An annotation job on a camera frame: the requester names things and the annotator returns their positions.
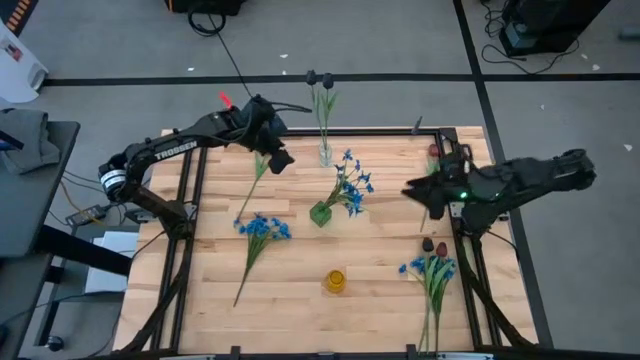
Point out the clear ribbed glass vase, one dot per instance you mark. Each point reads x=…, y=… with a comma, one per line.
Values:
x=325, y=157

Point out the black equipment case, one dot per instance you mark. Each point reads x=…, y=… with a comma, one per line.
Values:
x=550, y=20

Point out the black equipment base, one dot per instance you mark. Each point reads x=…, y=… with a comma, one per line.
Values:
x=210, y=6

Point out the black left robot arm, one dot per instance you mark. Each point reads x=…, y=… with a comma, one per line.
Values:
x=175, y=147

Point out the small red tag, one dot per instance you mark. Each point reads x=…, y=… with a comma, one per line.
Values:
x=226, y=100

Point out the black caster wheel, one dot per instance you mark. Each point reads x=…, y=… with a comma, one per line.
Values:
x=54, y=343

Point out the black desk beam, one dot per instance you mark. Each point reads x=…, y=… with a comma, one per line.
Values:
x=80, y=250

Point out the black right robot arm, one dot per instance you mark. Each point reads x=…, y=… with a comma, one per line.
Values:
x=540, y=172

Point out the yellow ribbed glass vase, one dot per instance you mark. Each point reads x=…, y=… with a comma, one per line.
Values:
x=335, y=281

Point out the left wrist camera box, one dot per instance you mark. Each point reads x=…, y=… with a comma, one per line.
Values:
x=276, y=123

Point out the black edge clamp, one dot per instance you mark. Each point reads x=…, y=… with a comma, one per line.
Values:
x=411, y=352
x=235, y=353

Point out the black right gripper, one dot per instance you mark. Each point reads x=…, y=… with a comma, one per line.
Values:
x=472, y=190

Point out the black power adapter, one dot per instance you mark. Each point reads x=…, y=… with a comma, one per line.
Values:
x=86, y=215

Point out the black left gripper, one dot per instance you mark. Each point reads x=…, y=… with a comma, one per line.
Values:
x=255, y=132

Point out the green square glass vase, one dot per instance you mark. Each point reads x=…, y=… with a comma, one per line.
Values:
x=320, y=215

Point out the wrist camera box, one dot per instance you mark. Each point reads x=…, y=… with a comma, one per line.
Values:
x=457, y=161
x=276, y=123

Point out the dark side desk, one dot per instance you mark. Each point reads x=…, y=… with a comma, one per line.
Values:
x=30, y=210

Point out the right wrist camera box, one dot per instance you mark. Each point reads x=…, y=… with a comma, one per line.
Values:
x=457, y=161

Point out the white box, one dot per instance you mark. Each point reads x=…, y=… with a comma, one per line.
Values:
x=107, y=270

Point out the black aluminium table frame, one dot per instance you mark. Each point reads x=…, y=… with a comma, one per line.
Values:
x=375, y=132

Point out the dark artificial tulip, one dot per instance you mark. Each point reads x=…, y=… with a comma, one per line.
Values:
x=311, y=77
x=327, y=80
x=428, y=244

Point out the grey cloth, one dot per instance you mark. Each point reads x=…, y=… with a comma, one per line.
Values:
x=27, y=140

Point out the dark tulip stem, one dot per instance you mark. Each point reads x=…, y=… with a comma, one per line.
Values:
x=260, y=167

